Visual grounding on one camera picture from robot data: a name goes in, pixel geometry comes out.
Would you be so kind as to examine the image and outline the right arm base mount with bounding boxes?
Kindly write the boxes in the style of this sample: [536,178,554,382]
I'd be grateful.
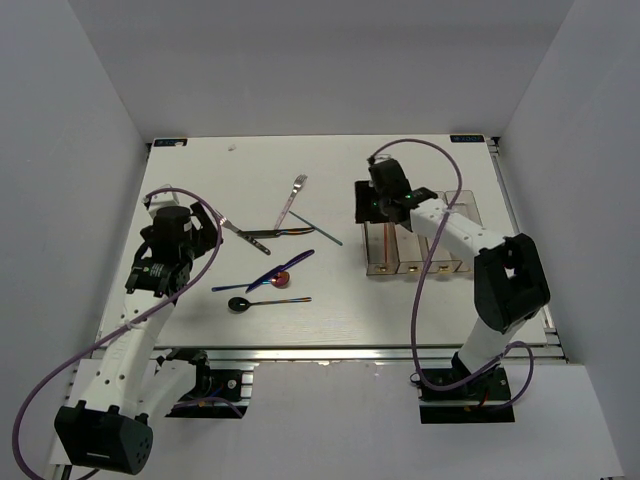
[409,367,515,425]

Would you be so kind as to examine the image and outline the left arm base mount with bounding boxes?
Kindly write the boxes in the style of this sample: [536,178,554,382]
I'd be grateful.
[155,348,248,419]

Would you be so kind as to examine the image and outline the right blue table label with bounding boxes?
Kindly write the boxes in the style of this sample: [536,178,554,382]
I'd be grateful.
[449,134,485,143]

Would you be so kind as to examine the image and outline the silver pink-handled fork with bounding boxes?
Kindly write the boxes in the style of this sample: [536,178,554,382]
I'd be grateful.
[274,174,308,229]

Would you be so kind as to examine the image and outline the iridescent pink spoon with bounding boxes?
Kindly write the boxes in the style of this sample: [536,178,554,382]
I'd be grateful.
[211,272,290,292]

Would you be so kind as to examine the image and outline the black rainbow knife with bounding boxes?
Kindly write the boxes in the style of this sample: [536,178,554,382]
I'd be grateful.
[239,227,315,239]

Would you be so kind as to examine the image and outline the red chopstick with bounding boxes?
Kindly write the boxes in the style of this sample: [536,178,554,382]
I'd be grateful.
[383,223,389,263]

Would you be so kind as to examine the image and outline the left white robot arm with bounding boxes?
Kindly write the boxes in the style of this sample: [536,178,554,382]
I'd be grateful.
[54,186,222,475]

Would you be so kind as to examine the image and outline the black rainbow-handled spoon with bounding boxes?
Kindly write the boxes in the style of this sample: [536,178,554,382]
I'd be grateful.
[227,297,312,313]

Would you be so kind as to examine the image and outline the left blue table label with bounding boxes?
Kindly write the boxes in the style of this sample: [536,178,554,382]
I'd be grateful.
[152,138,188,148]

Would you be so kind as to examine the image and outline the dark-handled silver fork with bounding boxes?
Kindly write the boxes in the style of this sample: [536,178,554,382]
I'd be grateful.
[221,216,271,256]

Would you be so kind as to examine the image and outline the purple knife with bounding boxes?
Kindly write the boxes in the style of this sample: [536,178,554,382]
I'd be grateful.
[245,249,315,293]

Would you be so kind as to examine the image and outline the blue table label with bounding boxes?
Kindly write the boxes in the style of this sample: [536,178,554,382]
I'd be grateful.
[449,134,485,143]
[152,138,188,148]

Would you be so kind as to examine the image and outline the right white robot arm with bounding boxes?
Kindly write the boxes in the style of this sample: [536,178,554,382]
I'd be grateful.
[355,158,550,399]

